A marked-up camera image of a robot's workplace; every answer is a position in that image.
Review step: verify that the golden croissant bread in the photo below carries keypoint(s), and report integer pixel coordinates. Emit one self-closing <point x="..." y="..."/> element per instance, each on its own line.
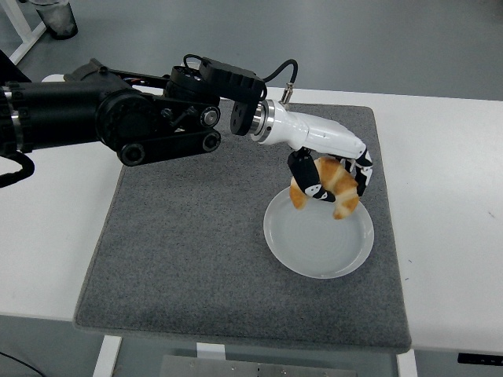
<point x="338" y="184"/>

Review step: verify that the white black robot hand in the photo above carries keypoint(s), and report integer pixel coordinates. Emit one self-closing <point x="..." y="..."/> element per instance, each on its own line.
<point x="314" y="131"/>

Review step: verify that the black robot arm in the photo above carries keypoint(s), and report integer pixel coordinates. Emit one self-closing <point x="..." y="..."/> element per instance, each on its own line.
<point x="129" y="118"/>

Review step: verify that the white table crossbar bracket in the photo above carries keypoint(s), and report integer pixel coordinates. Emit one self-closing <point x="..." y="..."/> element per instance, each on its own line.
<point x="210" y="349"/>

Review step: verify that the white table frame leg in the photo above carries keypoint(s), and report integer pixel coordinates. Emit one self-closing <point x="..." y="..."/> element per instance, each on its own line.
<point x="19" y="33"/>

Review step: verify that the grey felt table mat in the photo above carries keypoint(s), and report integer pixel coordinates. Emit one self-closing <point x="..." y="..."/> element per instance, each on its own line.
<point x="243" y="243"/>

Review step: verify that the light grey round plate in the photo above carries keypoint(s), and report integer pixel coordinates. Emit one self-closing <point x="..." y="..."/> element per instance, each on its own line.
<point x="318" y="239"/>

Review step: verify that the black mesh waste bin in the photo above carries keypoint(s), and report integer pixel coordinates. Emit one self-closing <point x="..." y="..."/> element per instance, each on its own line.
<point x="57" y="17"/>

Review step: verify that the black table control panel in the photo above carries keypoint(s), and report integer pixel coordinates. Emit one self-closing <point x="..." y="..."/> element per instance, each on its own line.
<point x="480" y="358"/>

